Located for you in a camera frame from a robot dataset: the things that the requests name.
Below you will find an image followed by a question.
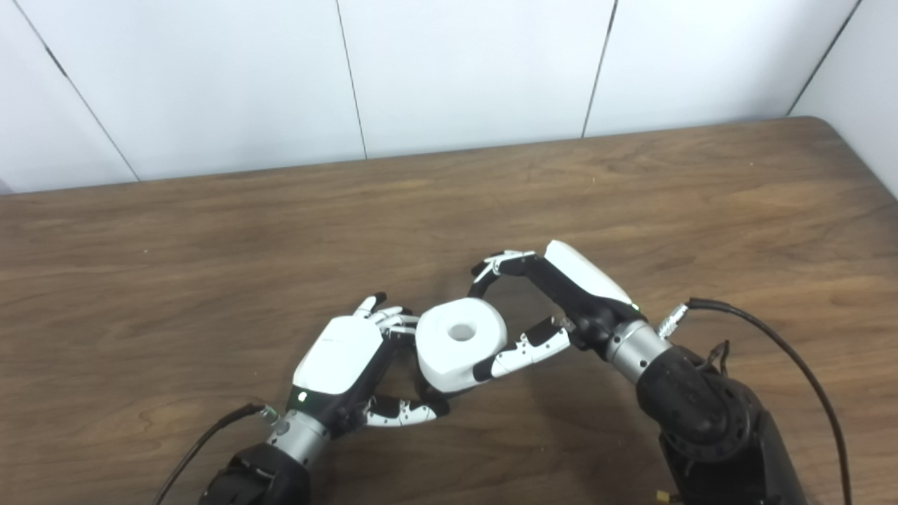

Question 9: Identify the round white piece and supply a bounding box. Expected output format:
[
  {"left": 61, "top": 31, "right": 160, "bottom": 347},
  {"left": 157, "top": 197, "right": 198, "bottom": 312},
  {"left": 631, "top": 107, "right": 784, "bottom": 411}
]
[{"left": 415, "top": 297, "right": 509, "bottom": 393}]

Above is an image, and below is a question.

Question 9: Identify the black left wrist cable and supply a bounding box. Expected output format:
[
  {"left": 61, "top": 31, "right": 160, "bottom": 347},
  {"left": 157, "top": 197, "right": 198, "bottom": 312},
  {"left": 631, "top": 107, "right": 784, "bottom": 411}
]
[{"left": 151, "top": 403, "right": 281, "bottom": 505}]

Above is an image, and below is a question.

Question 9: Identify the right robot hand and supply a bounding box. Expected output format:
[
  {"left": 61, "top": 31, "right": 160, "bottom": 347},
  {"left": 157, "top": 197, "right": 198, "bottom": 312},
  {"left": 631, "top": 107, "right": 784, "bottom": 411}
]
[{"left": 467, "top": 240, "right": 643, "bottom": 383}]

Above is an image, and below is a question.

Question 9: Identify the black flanged holder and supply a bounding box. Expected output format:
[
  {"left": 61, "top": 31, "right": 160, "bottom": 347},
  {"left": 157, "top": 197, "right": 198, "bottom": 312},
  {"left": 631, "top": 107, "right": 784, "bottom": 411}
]
[{"left": 419, "top": 382, "right": 451, "bottom": 416}]

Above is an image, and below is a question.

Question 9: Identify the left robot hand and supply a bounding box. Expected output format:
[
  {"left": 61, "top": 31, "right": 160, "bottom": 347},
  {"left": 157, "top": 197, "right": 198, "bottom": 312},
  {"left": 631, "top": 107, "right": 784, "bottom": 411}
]
[{"left": 286, "top": 292, "right": 450, "bottom": 439}]

